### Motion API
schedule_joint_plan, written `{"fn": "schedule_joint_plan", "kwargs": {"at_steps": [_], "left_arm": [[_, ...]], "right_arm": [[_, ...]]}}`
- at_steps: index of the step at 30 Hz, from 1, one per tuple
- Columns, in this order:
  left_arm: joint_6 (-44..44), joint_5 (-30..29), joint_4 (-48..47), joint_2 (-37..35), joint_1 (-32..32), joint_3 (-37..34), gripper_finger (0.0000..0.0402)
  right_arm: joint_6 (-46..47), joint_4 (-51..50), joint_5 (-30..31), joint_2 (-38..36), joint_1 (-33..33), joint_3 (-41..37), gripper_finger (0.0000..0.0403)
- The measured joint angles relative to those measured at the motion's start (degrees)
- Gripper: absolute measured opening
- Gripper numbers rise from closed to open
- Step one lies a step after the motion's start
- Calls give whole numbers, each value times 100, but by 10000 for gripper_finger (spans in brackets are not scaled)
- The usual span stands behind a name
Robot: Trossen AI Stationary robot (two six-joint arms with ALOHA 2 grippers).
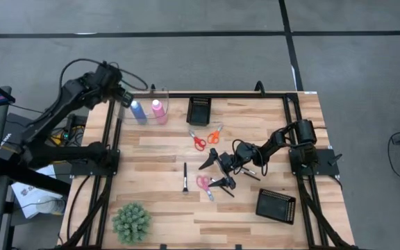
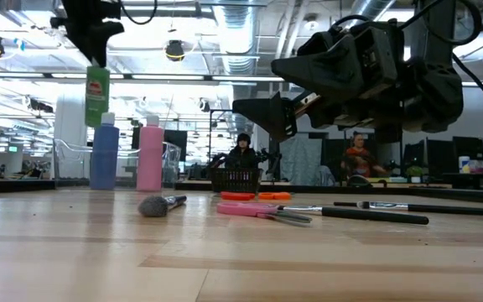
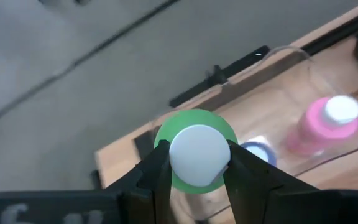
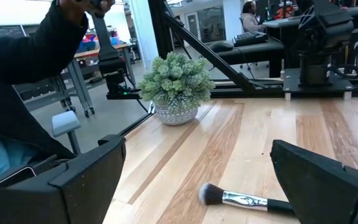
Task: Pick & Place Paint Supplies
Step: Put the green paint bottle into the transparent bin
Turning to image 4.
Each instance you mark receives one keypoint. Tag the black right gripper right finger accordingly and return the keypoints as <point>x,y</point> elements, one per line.
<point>322,196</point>

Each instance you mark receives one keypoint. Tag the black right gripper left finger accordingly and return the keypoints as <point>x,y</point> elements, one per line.
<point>82,193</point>

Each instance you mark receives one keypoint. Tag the fluffy black brush silver ferrule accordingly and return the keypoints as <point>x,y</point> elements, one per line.
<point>244,200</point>

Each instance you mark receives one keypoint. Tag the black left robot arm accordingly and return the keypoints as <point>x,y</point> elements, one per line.
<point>322,31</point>

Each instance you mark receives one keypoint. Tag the black smartphone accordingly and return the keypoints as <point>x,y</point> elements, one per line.
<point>14,179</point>

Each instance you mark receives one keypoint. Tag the grey chair armrest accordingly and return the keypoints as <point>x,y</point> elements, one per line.
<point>64,123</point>

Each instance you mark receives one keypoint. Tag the grey wheeled workbench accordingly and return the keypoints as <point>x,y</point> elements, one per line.
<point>85,53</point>

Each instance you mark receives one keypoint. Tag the green potted plant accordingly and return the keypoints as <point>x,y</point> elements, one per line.
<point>176,81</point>

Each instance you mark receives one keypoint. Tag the person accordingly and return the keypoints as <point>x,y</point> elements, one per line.
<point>17,62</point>
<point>250,21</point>

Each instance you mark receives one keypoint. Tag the black desk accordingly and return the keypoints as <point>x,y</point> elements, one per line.
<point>253,49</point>

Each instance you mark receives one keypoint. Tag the black keyboard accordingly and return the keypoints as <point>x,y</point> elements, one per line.
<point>250,38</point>

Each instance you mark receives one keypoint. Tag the black computer mouse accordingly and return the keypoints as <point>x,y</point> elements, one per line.
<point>221,46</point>

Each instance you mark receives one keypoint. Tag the person's hand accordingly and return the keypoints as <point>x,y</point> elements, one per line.
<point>73,11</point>

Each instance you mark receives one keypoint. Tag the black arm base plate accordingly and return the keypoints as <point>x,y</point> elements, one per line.
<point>291,84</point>

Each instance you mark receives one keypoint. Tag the black aluminium table frame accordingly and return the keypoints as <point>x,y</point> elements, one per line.
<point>204,48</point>

